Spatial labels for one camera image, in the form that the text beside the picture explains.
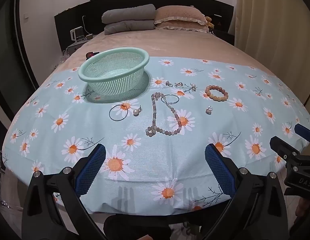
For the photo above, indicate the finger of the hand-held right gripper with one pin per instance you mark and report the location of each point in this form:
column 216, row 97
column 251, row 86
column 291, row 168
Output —
column 304, row 131
column 285, row 150

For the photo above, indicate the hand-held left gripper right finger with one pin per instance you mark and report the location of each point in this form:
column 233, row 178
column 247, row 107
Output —
column 220, row 170

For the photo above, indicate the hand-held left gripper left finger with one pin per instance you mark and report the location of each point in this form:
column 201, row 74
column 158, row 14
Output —
column 91, row 170

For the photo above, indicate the large silver bangle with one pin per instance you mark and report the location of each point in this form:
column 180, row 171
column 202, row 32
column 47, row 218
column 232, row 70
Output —
column 110, row 113

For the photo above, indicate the pearl drop earring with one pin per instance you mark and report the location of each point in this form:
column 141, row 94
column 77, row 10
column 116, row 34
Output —
column 136, row 112

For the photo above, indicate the small silver bangle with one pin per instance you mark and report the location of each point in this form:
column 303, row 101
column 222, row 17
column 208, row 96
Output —
column 170, row 103

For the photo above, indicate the pearl stud earrings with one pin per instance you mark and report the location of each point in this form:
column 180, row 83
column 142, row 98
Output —
column 193, row 87

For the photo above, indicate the green plastic mesh basket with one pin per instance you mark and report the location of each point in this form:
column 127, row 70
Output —
column 112, row 80

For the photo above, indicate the silver earring pair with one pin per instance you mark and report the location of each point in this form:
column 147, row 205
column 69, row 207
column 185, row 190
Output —
column 178, row 84

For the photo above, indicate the blue daisy print cloth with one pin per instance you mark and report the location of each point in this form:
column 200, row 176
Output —
column 145, row 160

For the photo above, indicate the red round case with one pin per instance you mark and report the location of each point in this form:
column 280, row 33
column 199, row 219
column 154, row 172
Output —
column 89, row 54

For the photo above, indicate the dark blue box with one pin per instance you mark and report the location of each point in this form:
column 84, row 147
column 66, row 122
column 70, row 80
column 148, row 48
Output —
column 95, row 53

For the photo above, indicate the beige curtain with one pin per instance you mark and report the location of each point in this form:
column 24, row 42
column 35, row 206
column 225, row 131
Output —
column 270, row 17

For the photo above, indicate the grey nightstand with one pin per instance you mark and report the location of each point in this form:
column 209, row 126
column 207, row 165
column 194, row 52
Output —
column 75, row 47

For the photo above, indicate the dark glass door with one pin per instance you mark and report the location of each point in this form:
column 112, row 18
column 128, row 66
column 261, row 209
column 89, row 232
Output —
column 22, row 55

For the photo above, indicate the white cup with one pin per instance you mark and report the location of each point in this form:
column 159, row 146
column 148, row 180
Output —
column 89, row 36

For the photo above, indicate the beige bedspread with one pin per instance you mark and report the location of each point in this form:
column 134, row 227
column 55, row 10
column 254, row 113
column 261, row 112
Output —
column 170, row 45

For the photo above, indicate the white electric kettle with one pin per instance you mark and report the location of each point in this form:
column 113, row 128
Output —
column 76, row 34

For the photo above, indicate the yellow plush toy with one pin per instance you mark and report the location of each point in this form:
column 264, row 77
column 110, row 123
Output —
column 209, row 22

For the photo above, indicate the grey folded quilt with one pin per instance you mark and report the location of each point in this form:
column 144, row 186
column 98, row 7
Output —
column 130, row 27
column 128, row 13

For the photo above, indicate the beige frilled pillow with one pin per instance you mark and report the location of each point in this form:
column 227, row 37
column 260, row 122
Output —
column 180, row 27
column 180, row 15

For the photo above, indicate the black headboard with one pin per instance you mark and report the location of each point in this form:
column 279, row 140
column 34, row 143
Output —
column 77, row 17

